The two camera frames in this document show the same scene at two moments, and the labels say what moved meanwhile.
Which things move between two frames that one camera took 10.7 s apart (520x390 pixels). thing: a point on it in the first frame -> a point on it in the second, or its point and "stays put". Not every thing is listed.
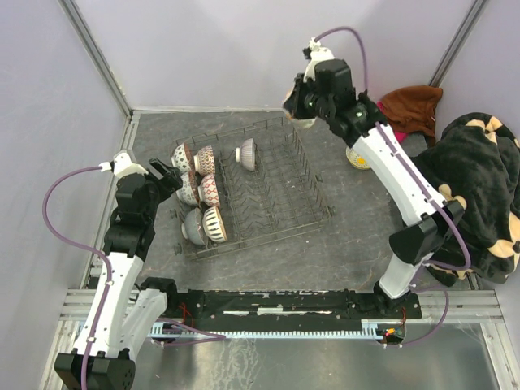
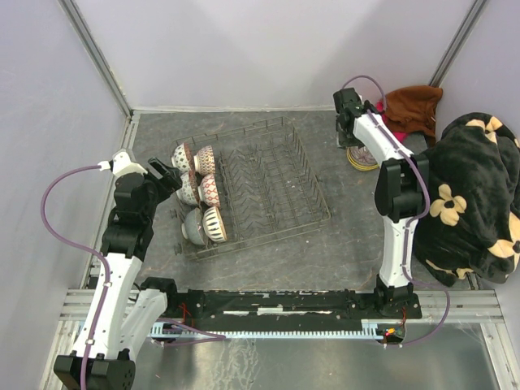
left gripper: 170,181 stays put
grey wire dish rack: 268,185 stays put
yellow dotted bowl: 357,159 stays put
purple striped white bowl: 246,154 -> 362,154
